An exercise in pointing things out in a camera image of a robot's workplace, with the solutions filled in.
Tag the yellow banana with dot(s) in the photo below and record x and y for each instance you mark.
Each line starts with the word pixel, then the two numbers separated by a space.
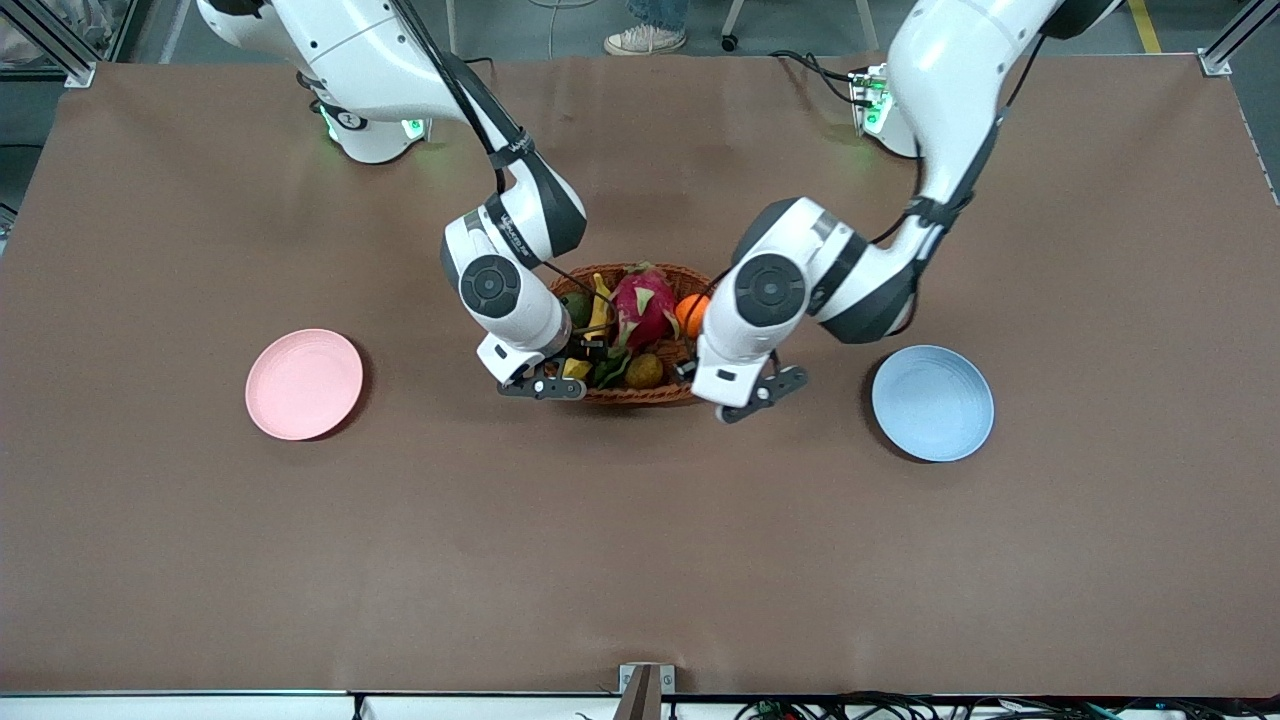
pixel 600 310

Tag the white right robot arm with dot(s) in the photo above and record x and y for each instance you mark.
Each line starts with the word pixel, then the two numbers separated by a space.
pixel 510 300

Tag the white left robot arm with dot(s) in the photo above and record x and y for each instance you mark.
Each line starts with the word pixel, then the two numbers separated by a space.
pixel 770 290

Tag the brown kiwi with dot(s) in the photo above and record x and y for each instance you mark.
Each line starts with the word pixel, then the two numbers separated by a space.
pixel 644 371

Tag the green avocado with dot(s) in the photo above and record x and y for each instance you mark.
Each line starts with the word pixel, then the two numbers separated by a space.
pixel 577 310

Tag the brown wicker basket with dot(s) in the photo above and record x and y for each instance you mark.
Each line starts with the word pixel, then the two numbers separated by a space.
pixel 650 396

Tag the orange fruit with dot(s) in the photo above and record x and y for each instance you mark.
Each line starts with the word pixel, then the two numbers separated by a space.
pixel 690 315

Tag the pink dragon fruit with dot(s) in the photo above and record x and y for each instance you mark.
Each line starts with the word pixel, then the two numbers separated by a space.
pixel 642 305

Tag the brown paper table cover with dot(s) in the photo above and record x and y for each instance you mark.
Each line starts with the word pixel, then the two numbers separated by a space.
pixel 640 560

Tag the light blue plate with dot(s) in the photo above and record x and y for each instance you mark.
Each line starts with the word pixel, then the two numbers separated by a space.
pixel 933 404

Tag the pink plate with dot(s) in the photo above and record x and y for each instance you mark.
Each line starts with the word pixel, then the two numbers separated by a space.
pixel 304 385

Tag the white sneaker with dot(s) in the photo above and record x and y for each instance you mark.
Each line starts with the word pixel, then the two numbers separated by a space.
pixel 645 40

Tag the chair leg with caster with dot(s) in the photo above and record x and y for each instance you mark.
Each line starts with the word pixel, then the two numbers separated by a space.
pixel 731 42

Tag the blue jeans leg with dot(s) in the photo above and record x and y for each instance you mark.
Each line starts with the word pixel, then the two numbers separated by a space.
pixel 660 12

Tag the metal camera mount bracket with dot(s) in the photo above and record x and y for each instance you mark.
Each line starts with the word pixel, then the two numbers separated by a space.
pixel 645 690

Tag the aluminium frame post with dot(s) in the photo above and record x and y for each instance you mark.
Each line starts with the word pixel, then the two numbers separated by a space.
pixel 1235 35
pixel 60 55

